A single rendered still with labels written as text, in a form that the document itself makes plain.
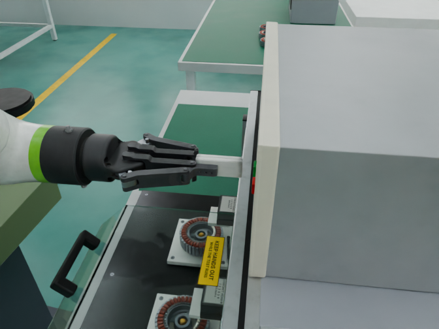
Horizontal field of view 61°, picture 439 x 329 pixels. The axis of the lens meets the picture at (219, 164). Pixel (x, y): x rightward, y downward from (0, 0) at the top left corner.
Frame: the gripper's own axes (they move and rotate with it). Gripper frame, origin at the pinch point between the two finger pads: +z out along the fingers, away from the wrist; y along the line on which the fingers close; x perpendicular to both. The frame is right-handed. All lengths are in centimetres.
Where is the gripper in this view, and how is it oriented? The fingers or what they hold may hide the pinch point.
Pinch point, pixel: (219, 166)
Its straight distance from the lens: 57.0
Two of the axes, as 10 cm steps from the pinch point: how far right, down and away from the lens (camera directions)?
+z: 9.9, 0.7, -1.0
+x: 0.0, -8.1, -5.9
